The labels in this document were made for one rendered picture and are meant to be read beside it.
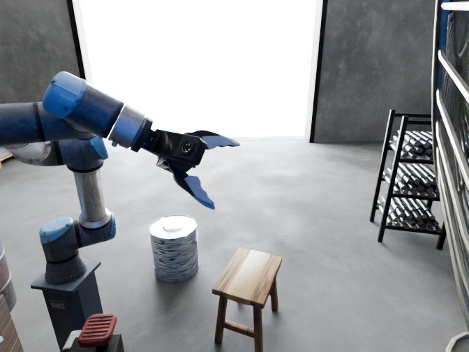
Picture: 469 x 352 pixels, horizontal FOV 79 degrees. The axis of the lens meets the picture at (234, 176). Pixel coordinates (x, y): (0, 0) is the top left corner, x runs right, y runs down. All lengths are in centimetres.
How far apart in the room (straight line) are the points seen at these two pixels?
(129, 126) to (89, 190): 62
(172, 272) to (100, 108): 145
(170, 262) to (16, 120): 136
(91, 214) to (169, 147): 74
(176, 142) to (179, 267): 140
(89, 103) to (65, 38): 469
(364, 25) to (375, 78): 86
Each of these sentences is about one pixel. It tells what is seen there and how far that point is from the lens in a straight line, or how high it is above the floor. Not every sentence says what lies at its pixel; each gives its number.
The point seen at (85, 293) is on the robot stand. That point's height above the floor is 37.
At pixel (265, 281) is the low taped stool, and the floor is 33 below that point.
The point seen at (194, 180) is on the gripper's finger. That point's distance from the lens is 57.
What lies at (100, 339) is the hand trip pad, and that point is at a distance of 67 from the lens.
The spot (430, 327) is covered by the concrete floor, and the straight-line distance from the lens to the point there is 193.
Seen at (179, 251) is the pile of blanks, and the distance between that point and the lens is 178.
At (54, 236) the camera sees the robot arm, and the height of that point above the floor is 66.
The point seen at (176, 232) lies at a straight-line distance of 179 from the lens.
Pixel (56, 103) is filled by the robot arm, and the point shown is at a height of 119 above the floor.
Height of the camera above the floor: 124
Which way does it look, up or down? 21 degrees down
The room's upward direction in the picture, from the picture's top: straight up
